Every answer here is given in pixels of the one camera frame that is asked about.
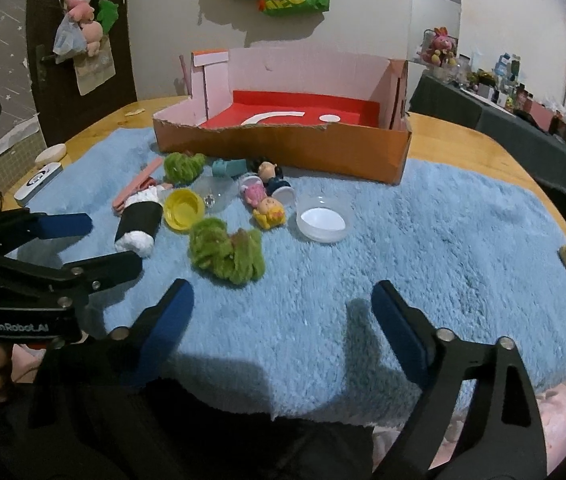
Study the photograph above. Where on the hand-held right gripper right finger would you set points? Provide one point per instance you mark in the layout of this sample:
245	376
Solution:
395	325

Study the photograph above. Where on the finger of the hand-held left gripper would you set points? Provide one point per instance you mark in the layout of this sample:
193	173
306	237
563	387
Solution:
113	266
65	225

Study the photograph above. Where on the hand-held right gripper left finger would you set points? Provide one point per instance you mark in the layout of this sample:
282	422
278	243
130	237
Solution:
170	317

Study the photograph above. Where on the black white plush roll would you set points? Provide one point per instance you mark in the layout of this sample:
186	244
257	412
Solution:
138	217

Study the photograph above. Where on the pink plastic clip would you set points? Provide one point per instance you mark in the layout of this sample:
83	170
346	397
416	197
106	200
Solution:
135	187

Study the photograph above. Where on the green fuzzy scrunchie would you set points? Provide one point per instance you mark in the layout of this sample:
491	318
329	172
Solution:
208	245
185	166
248	261

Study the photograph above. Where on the clear container yellow lid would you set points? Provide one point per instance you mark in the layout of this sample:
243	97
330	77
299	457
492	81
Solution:
183	208

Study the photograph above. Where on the clear round plastic dish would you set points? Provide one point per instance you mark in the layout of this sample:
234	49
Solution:
323	222

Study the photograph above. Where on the yellow-haired doll figurine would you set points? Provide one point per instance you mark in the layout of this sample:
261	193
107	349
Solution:
270	214

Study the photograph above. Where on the pink-haired doll figurine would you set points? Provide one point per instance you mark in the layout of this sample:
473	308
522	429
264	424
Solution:
254	192

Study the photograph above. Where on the teal plastic clip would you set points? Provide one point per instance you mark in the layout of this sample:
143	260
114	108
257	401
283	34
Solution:
228	167

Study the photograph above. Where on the black-haired doll figurine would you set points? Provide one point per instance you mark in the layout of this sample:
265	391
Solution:
267	170

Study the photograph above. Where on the orange cardboard box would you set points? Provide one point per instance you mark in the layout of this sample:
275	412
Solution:
288	145

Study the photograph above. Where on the white flat electronic device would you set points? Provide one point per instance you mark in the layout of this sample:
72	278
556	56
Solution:
38	182

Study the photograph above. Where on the blue fluffy mat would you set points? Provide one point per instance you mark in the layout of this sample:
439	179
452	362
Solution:
413	270

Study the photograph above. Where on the white oval object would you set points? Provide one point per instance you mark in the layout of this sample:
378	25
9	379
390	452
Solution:
50	154

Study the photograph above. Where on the paper poster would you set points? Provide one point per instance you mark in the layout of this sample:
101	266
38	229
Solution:
94	72

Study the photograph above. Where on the dark brown door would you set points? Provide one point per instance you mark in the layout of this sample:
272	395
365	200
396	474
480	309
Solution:
124	60

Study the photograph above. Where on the clear plastic bag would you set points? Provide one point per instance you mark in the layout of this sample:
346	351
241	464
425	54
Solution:
68	40

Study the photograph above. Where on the pink stick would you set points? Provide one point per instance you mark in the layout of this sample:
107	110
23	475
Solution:
184	72

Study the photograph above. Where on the green plush toy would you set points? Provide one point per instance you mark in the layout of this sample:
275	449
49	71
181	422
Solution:
108	12

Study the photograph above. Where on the row of bottles and jars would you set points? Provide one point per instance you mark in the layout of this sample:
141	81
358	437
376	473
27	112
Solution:
513	90

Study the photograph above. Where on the pink rabbit plush toy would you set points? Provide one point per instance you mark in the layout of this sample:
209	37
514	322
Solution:
440	45

